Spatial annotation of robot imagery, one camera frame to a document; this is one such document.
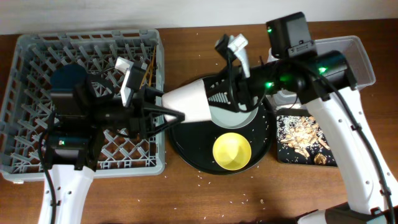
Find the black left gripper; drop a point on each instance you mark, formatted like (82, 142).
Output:
(142, 109)

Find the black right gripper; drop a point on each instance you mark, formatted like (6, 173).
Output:
(239, 87)

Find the grey round plate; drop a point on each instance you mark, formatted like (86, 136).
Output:
(228, 119)

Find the yellow bowl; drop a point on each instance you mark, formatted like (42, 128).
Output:
(232, 151)

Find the pink plastic cup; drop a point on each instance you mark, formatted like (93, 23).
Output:
(191, 100)

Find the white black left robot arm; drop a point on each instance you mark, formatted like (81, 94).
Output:
(70, 146)

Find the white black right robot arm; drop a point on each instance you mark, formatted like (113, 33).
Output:
(326, 86)

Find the rice and peanut shell waste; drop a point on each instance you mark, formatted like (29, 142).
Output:
(303, 135)

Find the black rectangular waste tray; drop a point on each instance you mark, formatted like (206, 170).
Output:
(308, 140)

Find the grey plastic dishwasher rack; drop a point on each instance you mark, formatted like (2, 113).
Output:
(26, 104)

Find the round black serving tray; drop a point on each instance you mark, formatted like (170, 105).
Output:
(194, 141)

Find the wooden chopstick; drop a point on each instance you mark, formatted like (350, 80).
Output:
(151, 69)
(143, 82)

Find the clear plastic bin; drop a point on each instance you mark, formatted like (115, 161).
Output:
(353, 49)

